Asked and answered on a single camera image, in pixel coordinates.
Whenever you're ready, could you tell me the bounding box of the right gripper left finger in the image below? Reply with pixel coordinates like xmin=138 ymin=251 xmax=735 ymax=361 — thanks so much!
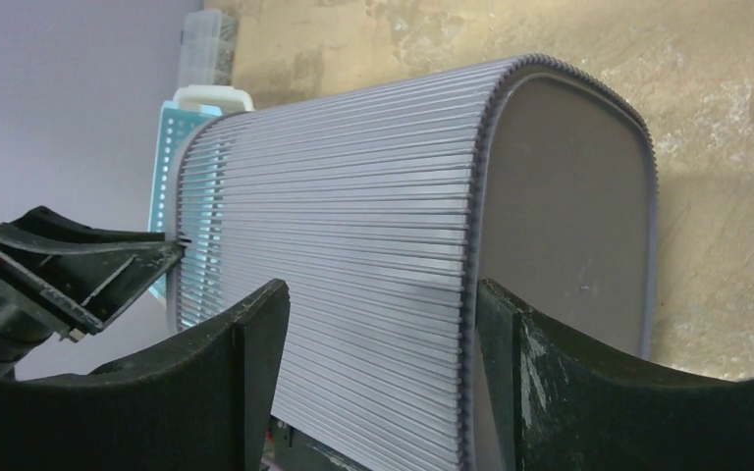
xmin=0 ymin=279 xmax=291 ymax=470

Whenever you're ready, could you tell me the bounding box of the grey mesh basket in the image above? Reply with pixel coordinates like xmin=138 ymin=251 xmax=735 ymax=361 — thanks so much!
xmin=164 ymin=54 xmax=657 ymax=470

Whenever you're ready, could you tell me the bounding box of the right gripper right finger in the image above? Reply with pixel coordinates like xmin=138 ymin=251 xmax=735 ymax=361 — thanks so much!
xmin=476 ymin=279 xmax=754 ymax=470

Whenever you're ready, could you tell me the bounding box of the white plastic tray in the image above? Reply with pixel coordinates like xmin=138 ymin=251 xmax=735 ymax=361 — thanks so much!
xmin=172 ymin=84 xmax=255 ymax=115

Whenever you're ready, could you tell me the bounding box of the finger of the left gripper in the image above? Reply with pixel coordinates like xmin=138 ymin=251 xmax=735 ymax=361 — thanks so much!
xmin=0 ymin=206 xmax=166 ymax=244
xmin=0 ymin=223 xmax=184 ymax=341

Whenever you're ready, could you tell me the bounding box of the clear compartment organizer box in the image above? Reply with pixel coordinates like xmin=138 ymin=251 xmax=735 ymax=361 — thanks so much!
xmin=177 ymin=9 xmax=239 ymax=87

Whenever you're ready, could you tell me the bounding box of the light blue plastic crate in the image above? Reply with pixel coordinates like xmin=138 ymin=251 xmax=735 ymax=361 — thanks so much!
xmin=148 ymin=100 xmax=223 ymax=303

